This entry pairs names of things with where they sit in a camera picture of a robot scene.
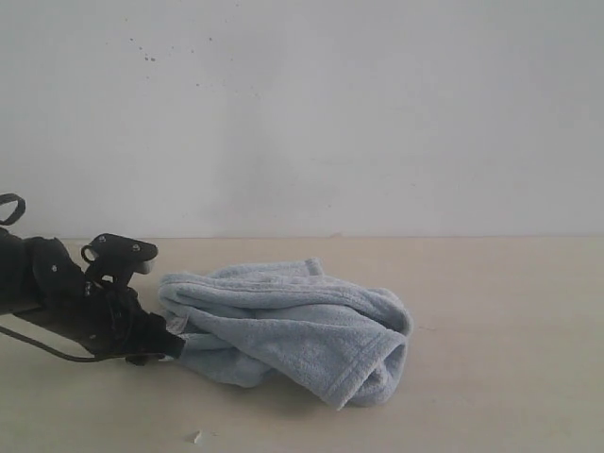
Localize light blue terry towel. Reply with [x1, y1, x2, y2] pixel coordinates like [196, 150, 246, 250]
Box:
[159, 259, 412, 409]

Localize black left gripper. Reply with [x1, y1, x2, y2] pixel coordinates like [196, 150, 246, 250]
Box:
[1, 227, 185, 366]

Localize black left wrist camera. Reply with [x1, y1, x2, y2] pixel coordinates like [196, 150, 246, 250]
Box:
[80, 233, 159, 289]

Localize white towel care label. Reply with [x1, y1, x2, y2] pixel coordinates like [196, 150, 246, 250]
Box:
[166, 316, 189, 336]

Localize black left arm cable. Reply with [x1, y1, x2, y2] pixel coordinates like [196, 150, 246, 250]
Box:
[0, 192, 128, 363]

